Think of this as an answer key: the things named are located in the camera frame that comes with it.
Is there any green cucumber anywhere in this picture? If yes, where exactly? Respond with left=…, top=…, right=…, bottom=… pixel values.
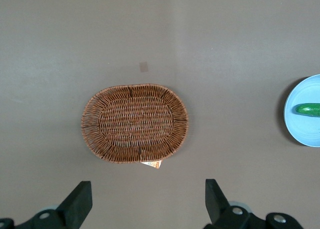
left=295, top=102, right=320, bottom=118

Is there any orange paper basket tag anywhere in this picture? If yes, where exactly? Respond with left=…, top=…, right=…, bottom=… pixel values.
left=140, top=160, right=163, bottom=170

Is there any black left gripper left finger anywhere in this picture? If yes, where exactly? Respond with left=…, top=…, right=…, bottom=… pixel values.
left=0, top=180, right=94, bottom=229

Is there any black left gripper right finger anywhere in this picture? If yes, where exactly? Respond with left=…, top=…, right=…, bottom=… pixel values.
left=203, top=178, right=304, bottom=229

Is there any light blue round plate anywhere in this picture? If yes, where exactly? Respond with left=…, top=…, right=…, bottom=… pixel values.
left=284, top=74, right=320, bottom=148

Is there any brown oval wicker basket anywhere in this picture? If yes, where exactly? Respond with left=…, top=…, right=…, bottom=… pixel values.
left=80, top=83, right=190, bottom=164

